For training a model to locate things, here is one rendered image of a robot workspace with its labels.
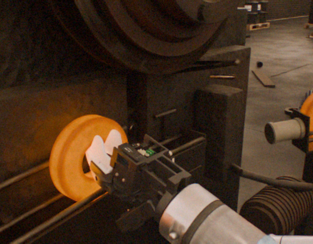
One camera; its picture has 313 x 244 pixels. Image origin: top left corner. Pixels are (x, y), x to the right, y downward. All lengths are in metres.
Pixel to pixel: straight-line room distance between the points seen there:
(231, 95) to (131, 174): 0.43
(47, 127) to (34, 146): 0.04
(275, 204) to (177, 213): 0.51
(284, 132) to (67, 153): 0.61
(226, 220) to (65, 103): 0.35
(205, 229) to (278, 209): 0.51
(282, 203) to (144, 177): 0.52
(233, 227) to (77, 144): 0.29
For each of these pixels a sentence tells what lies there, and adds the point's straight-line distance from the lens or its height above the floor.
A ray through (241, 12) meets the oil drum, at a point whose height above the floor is 0.85.
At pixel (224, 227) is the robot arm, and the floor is 0.75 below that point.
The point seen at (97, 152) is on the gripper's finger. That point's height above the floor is 0.78.
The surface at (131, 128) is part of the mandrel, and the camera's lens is 0.82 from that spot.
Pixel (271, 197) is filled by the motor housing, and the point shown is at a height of 0.53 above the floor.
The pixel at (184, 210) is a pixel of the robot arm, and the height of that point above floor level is 0.75.
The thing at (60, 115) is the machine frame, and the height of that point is 0.82.
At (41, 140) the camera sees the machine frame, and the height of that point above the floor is 0.78.
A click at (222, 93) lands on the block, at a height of 0.80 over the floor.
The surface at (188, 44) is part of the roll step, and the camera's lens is 0.71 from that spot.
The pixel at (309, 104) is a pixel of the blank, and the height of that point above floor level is 0.74.
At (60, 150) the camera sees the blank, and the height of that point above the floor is 0.78.
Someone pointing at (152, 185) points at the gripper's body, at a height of 0.76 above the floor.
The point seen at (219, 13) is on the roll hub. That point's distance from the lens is 0.67.
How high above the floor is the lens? 1.03
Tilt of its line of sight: 20 degrees down
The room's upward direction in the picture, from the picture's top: straight up
